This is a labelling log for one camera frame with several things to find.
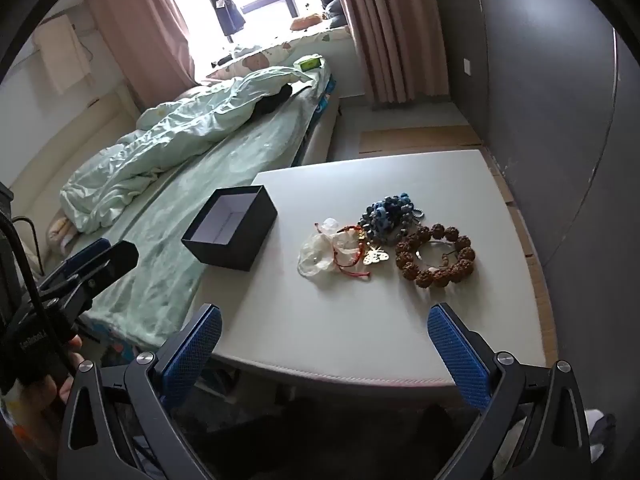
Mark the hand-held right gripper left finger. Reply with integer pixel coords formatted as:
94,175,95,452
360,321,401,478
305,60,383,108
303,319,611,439
55,302,223,480

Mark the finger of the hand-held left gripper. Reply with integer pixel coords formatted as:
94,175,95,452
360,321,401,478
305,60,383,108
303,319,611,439
37,237,113,293
37,240,141,313

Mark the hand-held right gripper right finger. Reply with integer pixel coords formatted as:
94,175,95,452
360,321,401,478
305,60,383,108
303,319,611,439
426,301,598,480

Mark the black gift box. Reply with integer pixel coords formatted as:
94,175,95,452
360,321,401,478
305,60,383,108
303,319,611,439
181,185,278,272

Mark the beaded keychain charm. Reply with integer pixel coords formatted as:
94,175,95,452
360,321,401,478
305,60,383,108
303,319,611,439
357,191,426,241

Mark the person's left hand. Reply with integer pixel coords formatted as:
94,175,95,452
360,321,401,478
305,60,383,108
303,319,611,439
0,335,96,441

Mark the pink pillow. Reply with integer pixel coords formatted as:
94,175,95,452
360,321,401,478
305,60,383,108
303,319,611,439
172,82,216,106
46,210,81,248

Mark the bed with green sheet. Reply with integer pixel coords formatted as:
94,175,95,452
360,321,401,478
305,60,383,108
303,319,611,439
80,67,343,356

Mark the beige headboard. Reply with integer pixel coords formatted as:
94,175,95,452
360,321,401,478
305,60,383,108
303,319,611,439
0,80,143,196

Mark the light green duvet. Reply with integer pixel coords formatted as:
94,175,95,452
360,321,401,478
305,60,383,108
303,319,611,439
60,66,313,233

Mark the clear plastic bag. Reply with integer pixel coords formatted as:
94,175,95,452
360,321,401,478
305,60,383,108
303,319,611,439
298,217,346,278

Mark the beige towel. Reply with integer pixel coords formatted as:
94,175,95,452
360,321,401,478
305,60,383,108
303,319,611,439
32,14,93,96

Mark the black cloth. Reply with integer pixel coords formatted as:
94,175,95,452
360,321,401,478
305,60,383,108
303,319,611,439
252,84,293,115

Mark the pink curtain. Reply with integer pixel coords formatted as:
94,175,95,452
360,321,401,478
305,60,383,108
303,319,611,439
330,0,451,108
87,0,196,106

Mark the cardboard sheet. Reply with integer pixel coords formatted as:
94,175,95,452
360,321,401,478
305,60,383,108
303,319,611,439
359,125,551,361

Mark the printed pillow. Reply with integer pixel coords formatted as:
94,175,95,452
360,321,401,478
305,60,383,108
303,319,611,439
207,27,351,81

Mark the dark blue cushion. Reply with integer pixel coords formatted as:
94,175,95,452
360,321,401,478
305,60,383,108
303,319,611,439
320,0,351,28

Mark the brown seed bead bracelet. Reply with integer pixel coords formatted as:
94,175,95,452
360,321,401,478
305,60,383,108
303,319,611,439
395,223,477,288

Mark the red string bracelet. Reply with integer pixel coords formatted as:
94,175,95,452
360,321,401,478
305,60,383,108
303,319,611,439
332,224,373,277

